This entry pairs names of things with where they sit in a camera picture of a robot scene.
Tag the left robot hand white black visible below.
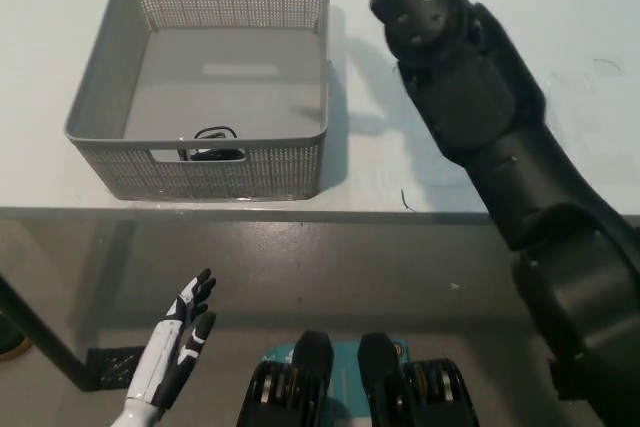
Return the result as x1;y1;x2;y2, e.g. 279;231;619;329
123;268;218;409

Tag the black webcam with cable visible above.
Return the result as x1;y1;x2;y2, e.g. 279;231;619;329
187;125;247;163

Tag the black table foot plate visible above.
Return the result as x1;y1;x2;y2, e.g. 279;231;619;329
85;345;147;391

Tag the black metal table leg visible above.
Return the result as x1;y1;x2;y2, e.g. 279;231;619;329
0;274;96;393

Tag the black shoe brown sole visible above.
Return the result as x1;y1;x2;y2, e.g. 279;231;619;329
0;315;32;362

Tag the grey perforated plastic basket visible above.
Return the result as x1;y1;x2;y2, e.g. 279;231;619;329
63;0;331;201

